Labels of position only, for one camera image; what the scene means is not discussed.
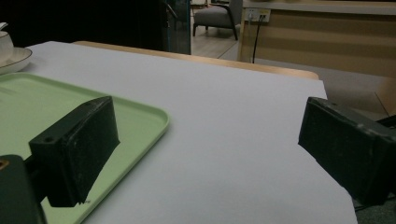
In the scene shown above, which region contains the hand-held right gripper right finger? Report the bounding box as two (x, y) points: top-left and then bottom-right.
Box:
(297, 96), (396, 206)

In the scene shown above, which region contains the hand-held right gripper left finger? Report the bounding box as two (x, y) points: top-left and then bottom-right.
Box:
(28, 95), (120, 208)

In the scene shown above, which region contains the light green plastic tray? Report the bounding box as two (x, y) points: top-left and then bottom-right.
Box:
(0, 72), (171, 224)

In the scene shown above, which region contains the wooden counter with grey top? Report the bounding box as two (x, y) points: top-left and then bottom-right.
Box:
(236, 0), (396, 79)

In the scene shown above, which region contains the white saucer with dark rim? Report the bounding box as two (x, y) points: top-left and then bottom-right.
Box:
(0, 47), (34, 76)

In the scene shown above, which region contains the white paper table cover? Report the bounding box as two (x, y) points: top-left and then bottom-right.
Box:
(18, 40), (359, 224)

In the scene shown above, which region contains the white cup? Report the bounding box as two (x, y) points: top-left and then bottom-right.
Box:
(0, 30), (15, 63)

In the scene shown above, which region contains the dark glass partition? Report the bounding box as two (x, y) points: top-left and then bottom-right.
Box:
(164, 0), (192, 56)

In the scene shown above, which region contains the grey armchair with black legs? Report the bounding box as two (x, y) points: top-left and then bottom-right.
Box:
(192, 0), (244, 41)

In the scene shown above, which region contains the black power cable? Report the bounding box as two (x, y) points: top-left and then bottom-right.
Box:
(251, 13), (265, 64)

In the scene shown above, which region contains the white wall socket strip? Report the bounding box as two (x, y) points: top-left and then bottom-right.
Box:
(245, 7), (272, 23)

